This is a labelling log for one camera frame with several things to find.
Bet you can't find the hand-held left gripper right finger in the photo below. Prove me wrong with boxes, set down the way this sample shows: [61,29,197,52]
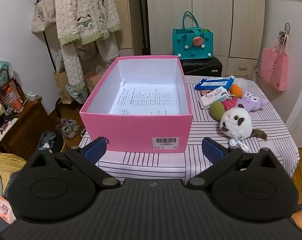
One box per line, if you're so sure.
[186,137,282,190]

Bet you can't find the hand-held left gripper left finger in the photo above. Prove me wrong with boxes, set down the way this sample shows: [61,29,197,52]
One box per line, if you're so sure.
[24,136,121,189]

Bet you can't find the pink cardboard box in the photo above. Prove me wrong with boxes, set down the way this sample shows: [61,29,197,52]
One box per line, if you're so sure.
[80,56,193,153]

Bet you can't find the red strawberry plush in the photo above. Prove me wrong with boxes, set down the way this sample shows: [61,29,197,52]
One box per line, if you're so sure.
[222,96,239,110]

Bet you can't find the white tissue pack blue oval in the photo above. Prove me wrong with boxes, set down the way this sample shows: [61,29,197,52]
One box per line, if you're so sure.
[211,86,230,103]

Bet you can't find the blue wet wipes pack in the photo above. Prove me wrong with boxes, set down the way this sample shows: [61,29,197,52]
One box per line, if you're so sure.
[194,77,235,91]

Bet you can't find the white soft cloth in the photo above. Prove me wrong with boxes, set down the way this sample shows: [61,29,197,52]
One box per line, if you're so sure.
[232,77,247,90]

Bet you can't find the grey sneaker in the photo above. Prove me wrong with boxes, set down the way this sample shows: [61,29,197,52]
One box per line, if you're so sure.
[56,126,76,139]
[60,118,79,130]

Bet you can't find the white panda plush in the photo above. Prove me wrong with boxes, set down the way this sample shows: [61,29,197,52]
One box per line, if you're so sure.
[220,106,252,153]

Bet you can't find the green oval plush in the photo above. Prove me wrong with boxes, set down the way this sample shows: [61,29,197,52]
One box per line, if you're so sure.
[210,101,225,122]

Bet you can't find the black waste bin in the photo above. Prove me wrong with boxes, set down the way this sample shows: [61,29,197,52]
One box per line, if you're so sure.
[37,131,65,153]

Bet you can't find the brown furry piece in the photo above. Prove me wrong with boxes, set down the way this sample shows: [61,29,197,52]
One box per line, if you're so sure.
[251,129,268,141]

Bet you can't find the purple rabbit plush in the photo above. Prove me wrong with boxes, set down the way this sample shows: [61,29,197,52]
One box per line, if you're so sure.
[237,92,268,113]

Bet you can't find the orange round plush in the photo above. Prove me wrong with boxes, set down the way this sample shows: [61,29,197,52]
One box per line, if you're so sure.
[230,83,242,98]

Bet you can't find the striped white tablecloth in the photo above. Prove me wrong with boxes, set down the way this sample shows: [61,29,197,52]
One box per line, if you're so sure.
[78,75,301,183]

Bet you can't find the brown paper bag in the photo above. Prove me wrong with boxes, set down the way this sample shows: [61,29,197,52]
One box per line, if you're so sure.
[84,65,106,93]
[53,69,74,104]

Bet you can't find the printed white paper sheet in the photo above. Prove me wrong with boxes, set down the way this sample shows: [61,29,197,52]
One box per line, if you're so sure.
[108,79,181,116]

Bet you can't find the dark wooden cabinet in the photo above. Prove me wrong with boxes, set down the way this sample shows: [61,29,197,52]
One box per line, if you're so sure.
[0,96,50,160]

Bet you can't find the black hard suitcase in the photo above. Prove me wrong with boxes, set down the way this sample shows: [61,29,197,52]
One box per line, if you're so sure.
[179,56,222,77]

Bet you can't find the yellow blanket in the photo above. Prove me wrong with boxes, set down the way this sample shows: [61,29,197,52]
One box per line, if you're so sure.
[0,152,27,180]

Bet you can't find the cream fleece pajama pants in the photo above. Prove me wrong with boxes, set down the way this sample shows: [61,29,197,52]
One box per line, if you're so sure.
[61,34,119,104]

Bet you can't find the orange label water bottle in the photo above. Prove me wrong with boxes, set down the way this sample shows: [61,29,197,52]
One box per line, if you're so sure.
[7,87,24,113]

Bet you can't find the white door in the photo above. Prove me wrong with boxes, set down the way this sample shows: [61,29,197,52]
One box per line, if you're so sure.
[286,67,302,148]

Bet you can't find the pink paper shopping bag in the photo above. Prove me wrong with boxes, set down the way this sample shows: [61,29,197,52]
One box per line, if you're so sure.
[259,34,289,91]

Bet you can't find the woven basket bag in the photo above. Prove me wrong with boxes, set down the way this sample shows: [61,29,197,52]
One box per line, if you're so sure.
[0,69,25,105]

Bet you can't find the pink snack packet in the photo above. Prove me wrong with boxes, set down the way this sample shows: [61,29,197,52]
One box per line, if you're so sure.
[0,197,17,224]

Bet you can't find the teal felt handbag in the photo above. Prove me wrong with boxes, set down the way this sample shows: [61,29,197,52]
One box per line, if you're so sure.
[172,11,214,60]

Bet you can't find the orange cloth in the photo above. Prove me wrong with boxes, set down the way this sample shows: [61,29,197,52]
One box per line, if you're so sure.
[291,205,302,233]

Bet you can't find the black coat rack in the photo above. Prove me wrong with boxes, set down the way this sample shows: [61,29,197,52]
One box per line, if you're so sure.
[30,0,64,118]

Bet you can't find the white printed plastic bag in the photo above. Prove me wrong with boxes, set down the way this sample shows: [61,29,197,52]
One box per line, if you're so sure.
[0,60,13,85]

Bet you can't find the cream wardrobe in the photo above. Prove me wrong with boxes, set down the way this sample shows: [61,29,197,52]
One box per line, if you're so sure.
[146,0,266,80]

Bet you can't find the beige canvas tote bag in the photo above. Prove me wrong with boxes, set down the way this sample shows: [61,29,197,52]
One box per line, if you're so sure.
[31,0,56,34]

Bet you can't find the cream fleece pajama top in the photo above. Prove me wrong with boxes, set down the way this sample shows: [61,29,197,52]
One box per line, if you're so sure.
[55,0,123,47]

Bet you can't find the black hair ties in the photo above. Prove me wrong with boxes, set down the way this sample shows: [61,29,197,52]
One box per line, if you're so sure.
[278,22,291,43]

